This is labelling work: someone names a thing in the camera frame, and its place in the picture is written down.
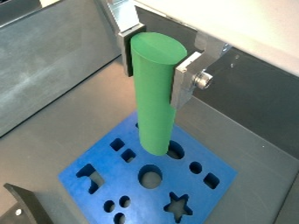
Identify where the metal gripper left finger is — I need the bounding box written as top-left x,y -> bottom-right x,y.
107,0 -> 146,77

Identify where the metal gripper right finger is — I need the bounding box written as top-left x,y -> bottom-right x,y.
171,31 -> 231,109

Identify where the green oval peg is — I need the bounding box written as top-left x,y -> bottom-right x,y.
131,32 -> 187,156

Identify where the blue shape-sorting board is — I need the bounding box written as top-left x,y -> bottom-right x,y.
59,114 -> 238,224

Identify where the black bracket with screw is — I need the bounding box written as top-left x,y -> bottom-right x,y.
0,183 -> 54,224

